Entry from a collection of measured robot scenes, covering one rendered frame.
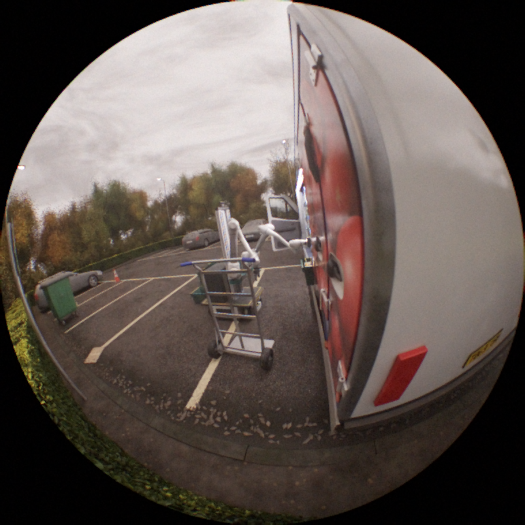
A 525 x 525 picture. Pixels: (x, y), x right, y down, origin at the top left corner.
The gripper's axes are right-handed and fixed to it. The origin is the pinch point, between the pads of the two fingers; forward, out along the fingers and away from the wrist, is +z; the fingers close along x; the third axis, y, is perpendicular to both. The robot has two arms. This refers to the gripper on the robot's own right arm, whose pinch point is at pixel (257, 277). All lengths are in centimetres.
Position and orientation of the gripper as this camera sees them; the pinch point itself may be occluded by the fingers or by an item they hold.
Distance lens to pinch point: 252.8
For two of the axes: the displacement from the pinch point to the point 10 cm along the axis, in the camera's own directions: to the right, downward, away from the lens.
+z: 1.5, 9.5, 2.6
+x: -2.7, 2.9, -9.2
